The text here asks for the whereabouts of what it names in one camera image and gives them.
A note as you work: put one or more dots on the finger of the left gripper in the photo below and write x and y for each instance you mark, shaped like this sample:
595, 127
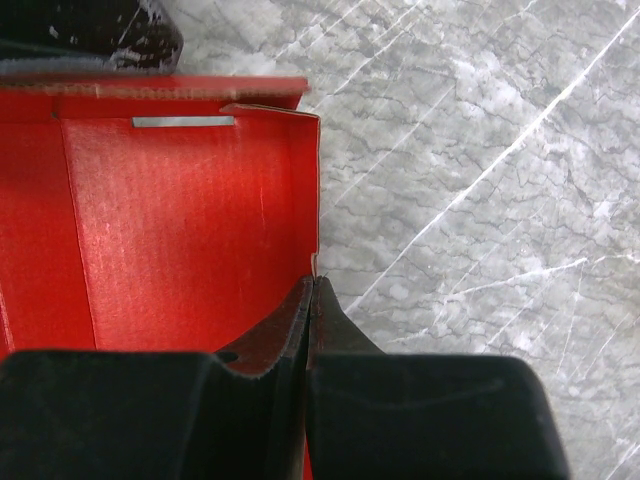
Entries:
42, 37

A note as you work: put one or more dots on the red paper box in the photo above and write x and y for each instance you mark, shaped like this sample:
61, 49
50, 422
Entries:
153, 214

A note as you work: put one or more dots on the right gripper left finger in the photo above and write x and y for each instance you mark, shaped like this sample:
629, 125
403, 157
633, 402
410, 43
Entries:
237, 413

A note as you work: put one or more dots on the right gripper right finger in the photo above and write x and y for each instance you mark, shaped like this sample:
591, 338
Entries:
373, 415

